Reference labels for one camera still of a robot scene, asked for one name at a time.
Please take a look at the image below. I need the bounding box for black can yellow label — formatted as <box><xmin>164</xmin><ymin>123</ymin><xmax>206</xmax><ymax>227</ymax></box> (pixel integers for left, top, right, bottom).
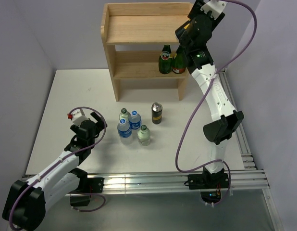
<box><xmin>151</xmin><ymin>102</ymin><xmax>163</xmax><ymax>124</ymax></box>

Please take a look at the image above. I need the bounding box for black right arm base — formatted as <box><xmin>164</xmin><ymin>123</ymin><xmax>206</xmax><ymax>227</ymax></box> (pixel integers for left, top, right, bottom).
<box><xmin>184</xmin><ymin>167</ymin><xmax>231</xmax><ymax>207</ymax></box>

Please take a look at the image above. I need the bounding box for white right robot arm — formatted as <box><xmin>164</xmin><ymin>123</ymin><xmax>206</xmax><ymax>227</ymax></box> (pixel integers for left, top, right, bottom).
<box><xmin>175</xmin><ymin>0</ymin><xmax>244</xmax><ymax>177</ymax></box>

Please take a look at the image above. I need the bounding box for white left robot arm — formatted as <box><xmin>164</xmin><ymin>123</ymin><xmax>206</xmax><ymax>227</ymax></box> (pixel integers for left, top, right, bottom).
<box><xmin>2</xmin><ymin>107</ymin><xmax>107</xmax><ymax>231</ymax></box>

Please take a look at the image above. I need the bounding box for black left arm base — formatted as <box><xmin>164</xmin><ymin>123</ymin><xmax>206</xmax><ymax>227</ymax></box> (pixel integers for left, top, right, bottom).
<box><xmin>70</xmin><ymin>168</ymin><xmax>104</xmax><ymax>208</ymax></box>

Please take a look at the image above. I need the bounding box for wooden shelf unit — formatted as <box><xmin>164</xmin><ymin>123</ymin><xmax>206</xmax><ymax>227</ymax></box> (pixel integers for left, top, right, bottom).
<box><xmin>100</xmin><ymin>2</ymin><xmax>192</xmax><ymax>101</ymax></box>

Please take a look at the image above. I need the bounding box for rear glass bottle green cap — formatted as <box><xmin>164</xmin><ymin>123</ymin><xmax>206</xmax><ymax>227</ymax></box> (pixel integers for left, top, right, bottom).
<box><xmin>119</xmin><ymin>108</ymin><xmax>130</xmax><ymax>122</ymax></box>

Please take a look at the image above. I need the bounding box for clear water bottle blue label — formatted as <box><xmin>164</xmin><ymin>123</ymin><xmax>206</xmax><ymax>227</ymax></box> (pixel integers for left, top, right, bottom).
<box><xmin>117</xmin><ymin>118</ymin><xmax>133</xmax><ymax>145</ymax></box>

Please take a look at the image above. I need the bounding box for dark green bottle yellow label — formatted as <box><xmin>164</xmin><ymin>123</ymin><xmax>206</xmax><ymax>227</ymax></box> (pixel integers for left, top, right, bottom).
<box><xmin>172</xmin><ymin>46</ymin><xmax>186</xmax><ymax>74</ymax></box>

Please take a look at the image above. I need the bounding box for rear water bottle blue label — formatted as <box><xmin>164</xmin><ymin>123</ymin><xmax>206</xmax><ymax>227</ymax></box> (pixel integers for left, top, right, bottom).
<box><xmin>128</xmin><ymin>110</ymin><xmax>142</xmax><ymax>130</ymax></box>

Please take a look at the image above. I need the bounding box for green glass bottle red label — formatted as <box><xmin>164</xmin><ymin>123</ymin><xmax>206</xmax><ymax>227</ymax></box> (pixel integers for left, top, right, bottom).
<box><xmin>159</xmin><ymin>45</ymin><xmax>172</xmax><ymax>74</ymax></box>

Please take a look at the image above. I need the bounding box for clear glass bottle green cap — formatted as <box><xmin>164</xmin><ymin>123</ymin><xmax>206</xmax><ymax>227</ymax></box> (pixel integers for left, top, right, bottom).
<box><xmin>137</xmin><ymin>125</ymin><xmax>150</xmax><ymax>146</ymax></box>

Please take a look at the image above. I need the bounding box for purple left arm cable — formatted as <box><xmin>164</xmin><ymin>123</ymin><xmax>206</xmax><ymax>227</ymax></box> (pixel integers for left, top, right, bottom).
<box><xmin>8</xmin><ymin>107</ymin><xmax>108</xmax><ymax>229</ymax></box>

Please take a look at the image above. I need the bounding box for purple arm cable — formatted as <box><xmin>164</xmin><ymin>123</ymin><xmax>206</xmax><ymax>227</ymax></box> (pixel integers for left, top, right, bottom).
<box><xmin>8</xmin><ymin>107</ymin><xmax>108</xmax><ymax>229</ymax></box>
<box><xmin>174</xmin><ymin>0</ymin><xmax>257</xmax><ymax>207</ymax></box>

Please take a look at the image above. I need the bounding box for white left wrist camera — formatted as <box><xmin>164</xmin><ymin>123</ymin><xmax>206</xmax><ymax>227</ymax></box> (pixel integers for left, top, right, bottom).
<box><xmin>67</xmin><ymin>109</ymin><xmax>88</xmax><ymax>127</ymax></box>

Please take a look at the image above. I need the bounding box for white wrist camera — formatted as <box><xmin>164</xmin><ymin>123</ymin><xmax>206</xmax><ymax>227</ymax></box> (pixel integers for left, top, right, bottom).
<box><xmin>67</xmin><ymin>109</ymin><xmax>88</xmax><ymax>127</ymax></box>
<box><xmin>201</xmin><ymin>0</ymin><xmax>227</xmax><ymax>20</ymax></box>

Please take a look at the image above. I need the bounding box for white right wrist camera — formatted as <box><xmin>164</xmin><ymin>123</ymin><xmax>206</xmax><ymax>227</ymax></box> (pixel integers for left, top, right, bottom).
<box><xmin>201</xmin><ymin>0</ymin><xmax>227</xmax><ymax>20</ymax></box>

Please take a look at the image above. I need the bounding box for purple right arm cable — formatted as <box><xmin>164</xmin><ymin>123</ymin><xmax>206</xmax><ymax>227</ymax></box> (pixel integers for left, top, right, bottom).
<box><xmin>174</xmin><ymin>0</ymin><xmax>257</xmax><ymax>207</ymax></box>

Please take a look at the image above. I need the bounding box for aluminium rail frame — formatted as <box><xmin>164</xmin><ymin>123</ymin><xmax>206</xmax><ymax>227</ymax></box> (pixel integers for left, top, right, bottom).
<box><xmin>18</xmin><ymin>68</ymin><xmax>284</xmax><ymax>231</ymax></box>

